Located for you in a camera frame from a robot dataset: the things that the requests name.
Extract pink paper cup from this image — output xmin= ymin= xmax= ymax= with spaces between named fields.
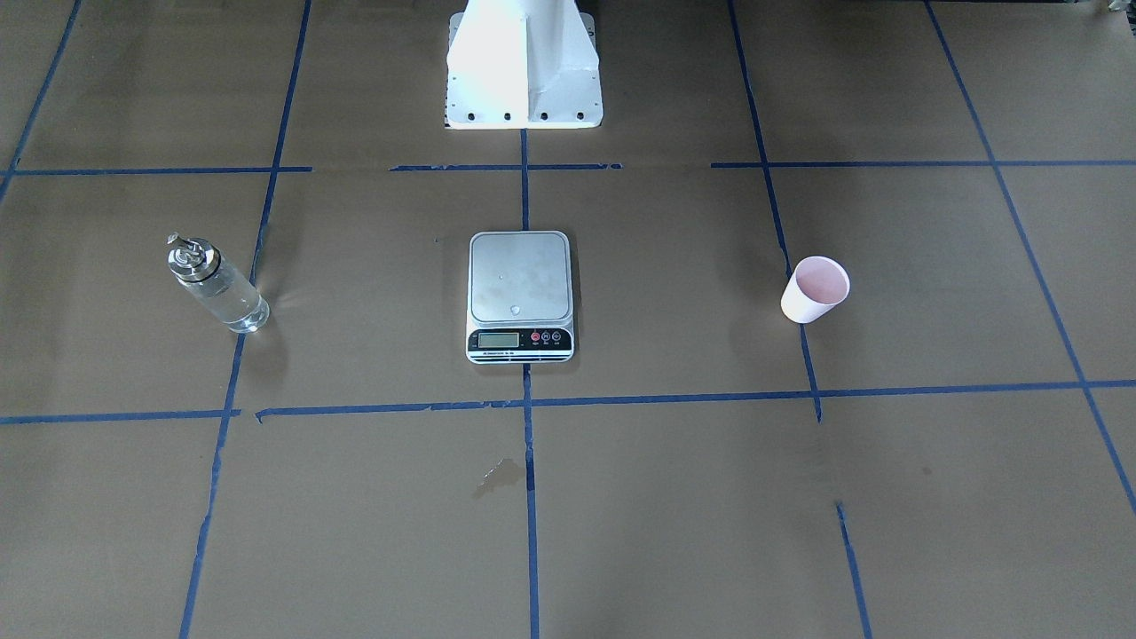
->
xmin=780 ymin=256 xmax=851 ymax=324

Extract white digital kitchen scale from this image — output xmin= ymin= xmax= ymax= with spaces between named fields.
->
xmin=465 ymin=230 xmax=576 ymax=365

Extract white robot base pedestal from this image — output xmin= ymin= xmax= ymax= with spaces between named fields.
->
xmin=444 ymin=1 xmax=604 ymax=130

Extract clear glass sauce bottle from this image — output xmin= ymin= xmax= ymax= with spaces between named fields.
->
xmin=167 ymin=233 xmax=272 ymax=333

